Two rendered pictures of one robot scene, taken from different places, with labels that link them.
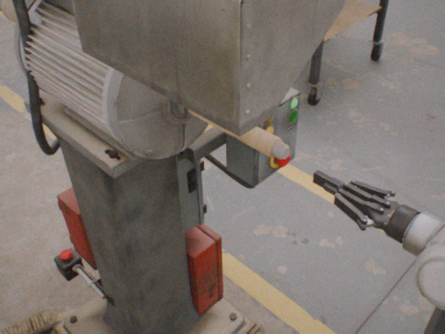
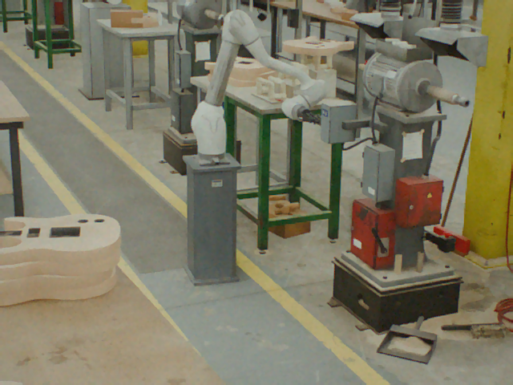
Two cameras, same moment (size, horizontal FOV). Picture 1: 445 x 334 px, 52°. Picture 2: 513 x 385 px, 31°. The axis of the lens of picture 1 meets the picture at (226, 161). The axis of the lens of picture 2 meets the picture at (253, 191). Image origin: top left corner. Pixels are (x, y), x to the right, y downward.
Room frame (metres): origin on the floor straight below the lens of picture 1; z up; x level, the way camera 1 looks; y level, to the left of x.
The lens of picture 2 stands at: (5.49, 1.17, 2.20)
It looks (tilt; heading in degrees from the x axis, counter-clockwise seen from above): 18 degrees down; 201
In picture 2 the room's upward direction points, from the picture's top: 1 degrees clockwise
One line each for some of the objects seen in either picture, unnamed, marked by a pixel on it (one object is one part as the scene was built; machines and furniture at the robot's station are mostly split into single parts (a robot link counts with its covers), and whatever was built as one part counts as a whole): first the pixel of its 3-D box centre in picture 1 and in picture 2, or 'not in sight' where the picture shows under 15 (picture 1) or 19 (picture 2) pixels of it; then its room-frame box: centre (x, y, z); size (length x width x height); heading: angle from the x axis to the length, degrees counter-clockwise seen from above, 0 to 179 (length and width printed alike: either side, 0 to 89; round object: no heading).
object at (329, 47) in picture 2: not in sight; (316, 46); (-0.08, -0.53, 1.23); 0.40 x 0.35 x 0.04; 163
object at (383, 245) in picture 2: not in sight; (380, 242); (1.11, 0.22, 0.47); 0.12 x 0.03 x 0.18; 135
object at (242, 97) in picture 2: not in sight; (281, 152); (0.03, -0.70, 0.55); 0.62 x 0.58 x 0.76; 45
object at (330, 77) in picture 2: not in sight; (314, 80); (-0.08, -0.53, 1.02); 0.27 x 0.15 x 0.17; 49
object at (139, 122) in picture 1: (120, 63); (400, 81); (0.84, 0.21, 1.25); 0.41 x 0.27 x 0.26; 45
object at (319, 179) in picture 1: (326, 183); not in sight; (0.77, -0.22, 0.97); 0.07 x 0.01 x 0.03; 45
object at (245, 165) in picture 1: (234, 136); (349, 130); (0.94, -0.02, 0.99); 0.24 x 0.21 x 0.26; 45
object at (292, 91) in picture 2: not in sight; (293, 89); (0.04, -0.63, 0.98); 0.27 x 0.16 x 0.09; 49
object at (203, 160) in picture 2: not in sight; (212, 156); (0.86, -0.83, 0.73); 0.22 x 0.18 x 0.06; 37
